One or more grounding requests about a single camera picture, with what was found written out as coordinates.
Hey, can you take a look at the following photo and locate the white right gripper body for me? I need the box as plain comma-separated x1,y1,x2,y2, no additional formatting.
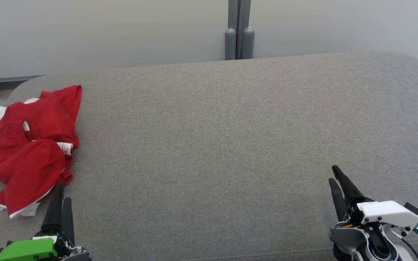
345,200,418,229

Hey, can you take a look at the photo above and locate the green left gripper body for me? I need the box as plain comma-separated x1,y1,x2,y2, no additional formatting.
0,233,92,261

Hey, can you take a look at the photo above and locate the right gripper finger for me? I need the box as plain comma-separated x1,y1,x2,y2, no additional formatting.
328,178,348,222
331,165,365,208

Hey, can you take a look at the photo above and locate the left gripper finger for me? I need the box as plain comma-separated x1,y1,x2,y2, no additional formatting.
62,197,75,247
41,183,65,235

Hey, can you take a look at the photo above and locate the red Bulls 23 jersey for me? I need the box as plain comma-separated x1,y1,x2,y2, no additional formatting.
0,85,83,182

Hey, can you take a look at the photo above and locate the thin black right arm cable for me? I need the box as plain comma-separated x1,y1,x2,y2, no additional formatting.
399,237,418,261

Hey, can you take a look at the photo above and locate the grey partition post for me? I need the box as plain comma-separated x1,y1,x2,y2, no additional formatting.
225,0,256,61

